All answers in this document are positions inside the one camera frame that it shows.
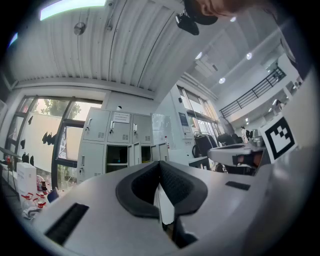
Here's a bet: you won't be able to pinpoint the white cardboard box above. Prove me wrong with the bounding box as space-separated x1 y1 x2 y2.
15 161 38 200

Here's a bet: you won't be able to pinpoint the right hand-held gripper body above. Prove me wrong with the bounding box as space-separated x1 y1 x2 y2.
226 116 297 176

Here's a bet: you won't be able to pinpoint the person's black cap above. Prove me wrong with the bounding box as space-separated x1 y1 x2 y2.
183 0 219 26

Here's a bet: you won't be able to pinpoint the white paper notice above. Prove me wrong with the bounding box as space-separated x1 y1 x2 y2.
110 112 132 124

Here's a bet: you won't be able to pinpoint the grey metal locker cabinet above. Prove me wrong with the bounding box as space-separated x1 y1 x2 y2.
76 106 170 185

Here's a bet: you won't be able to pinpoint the grey crumpled cloth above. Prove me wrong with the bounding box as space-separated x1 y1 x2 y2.
22 206 43 221

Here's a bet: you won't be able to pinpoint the person's dark shirt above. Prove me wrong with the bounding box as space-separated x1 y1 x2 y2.
273 7 311 82

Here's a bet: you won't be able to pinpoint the round metal ceiling fixture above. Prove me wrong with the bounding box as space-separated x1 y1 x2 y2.
73 21 87 36

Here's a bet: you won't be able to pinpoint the blue wall poster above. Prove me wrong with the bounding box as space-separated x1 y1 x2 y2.
178 111 190 134

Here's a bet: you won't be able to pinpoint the black standing fan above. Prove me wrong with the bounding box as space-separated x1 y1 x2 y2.
215 115 236 137

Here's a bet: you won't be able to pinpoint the long ceiling light panel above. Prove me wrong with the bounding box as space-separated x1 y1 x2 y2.
8 32 19 49
39 0 107 22

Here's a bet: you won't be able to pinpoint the black balcony railing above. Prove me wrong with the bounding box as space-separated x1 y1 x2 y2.
219 66 287 120

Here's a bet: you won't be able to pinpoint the black head-worn camera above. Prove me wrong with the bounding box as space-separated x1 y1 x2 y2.
174 9 201 36

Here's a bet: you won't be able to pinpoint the grey chair with blue seat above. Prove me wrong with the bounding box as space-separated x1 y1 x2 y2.
46 187 61 204

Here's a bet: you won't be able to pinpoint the person's right hand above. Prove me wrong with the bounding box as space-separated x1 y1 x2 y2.
236 151 263 169

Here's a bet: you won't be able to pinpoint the person's face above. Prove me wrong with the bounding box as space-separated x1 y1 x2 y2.
199 0 241 19

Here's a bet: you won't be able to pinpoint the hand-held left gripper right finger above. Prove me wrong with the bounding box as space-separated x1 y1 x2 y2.
159 160 274 256

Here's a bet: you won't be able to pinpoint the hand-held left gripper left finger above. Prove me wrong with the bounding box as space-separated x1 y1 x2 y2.
31 160 180 256

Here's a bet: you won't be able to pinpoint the cluster of red label bottles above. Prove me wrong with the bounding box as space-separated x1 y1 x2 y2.
20 191 48 209

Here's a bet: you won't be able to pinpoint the black window decals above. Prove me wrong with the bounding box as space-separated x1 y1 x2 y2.
19 115 58 166

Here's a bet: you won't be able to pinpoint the clear glass board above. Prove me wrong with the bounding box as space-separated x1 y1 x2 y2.
151 113 174 146

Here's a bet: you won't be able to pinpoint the black frame window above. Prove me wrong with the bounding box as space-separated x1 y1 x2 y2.
4 95 104 191

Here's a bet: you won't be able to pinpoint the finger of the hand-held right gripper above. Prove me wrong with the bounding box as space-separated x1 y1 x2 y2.
207 143 252 166

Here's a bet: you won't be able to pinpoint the black office chair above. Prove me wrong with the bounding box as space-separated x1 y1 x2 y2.
191 131 219 159

